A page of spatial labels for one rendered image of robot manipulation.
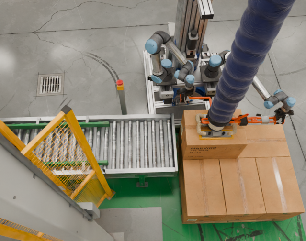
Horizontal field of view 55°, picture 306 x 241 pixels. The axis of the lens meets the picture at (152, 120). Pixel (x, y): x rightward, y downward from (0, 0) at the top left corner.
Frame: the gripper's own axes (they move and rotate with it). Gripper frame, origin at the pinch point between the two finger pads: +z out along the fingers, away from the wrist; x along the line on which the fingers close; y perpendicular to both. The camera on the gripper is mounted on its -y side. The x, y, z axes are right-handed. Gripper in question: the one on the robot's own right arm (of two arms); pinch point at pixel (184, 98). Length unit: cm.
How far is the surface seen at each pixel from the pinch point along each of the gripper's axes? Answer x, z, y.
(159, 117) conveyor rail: 4, 48, -24
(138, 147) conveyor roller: -31, 52, -48
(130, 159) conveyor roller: -45, 52, -57
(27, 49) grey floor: 159, 107, -224
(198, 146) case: -46.0, 15.1, 12.2
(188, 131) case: -30.8, 12.9, 3.2
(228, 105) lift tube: -36, -45, 29
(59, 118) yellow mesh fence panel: -76, -102, -88
